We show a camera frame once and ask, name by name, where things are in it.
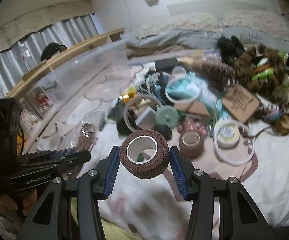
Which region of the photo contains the grey curtain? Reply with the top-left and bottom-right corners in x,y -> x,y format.
0,14 -> 98,96

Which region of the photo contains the wooden bedside shelf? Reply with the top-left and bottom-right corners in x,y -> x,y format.
7,28 -> 125,98

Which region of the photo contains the teal filled white hoop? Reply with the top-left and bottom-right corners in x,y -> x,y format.
165,77 -> 202,103

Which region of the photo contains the brown bandage roll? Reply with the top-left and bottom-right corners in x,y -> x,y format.
179,131 -> 204,158
119,129 -> 169,179

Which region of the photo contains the paper curtain valance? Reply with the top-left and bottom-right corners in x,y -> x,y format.
0,0 -> 95,52

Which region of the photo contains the green round plastic disc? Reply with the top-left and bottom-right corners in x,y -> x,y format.
155,105 -> 179,129

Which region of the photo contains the brown cardboard tag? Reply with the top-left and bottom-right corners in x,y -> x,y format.
221,84 -> 260,123

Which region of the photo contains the grey beige duvet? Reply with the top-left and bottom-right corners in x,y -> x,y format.
122,10 -> 289,55

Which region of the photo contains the black box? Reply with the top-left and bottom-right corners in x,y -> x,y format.
155,57 -> 180,73

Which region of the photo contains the large white embroidery hoop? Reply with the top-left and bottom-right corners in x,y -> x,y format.
213,119 -> 255,166

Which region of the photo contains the clear plastic storage bin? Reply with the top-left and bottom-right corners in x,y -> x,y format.
24,40 -> 133,153

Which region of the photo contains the yellow toy block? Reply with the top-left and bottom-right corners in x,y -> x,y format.
119,86 -> 137,105

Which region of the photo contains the black visor cap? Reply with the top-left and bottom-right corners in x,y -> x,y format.
40,42 -> 67,62

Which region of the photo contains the white tape roll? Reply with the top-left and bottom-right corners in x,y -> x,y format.
214,119 -> 240,149

